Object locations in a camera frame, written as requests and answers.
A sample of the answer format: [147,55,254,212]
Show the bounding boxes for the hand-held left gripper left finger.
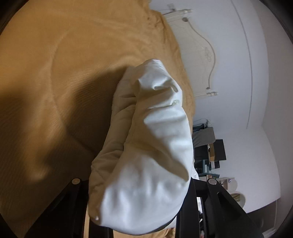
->
[24,177,114,238]

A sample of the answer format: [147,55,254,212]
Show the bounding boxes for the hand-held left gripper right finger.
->
[175,177,265,238]

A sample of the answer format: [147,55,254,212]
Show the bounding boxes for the white puffer jacket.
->
[88,59,199,236]

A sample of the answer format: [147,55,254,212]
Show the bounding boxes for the black monitor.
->
[216,139,227,161]

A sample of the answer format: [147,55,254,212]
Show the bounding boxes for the chair with grey cloth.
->
[192,119,216,148]

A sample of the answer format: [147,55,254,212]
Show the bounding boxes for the orange quilted bed cover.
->
[0,0,196,238]

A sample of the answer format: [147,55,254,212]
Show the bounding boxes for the white bed headboard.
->
[160,9,218,99]

